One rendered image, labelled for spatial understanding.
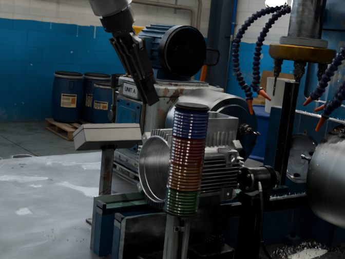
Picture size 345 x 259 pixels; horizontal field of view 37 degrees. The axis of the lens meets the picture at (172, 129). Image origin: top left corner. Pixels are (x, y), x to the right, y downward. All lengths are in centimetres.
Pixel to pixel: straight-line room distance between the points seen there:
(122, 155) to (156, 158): 61
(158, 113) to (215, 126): 51
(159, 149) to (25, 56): 584
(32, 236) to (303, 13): 91
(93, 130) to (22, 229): 31
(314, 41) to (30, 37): 589
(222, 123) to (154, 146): 18
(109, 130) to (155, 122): 38
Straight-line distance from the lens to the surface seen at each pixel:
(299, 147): 155
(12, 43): 699
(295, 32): 144
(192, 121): 85
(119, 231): 116
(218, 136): 125
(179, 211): 89
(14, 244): 133
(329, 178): 121
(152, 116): 174
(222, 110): 159
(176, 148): 86
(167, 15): 824
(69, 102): 650
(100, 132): 136
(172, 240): 92
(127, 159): 189
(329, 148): 123
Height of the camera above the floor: 133
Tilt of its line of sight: 10 degrees down
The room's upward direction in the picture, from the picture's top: 6 degrees clockwise
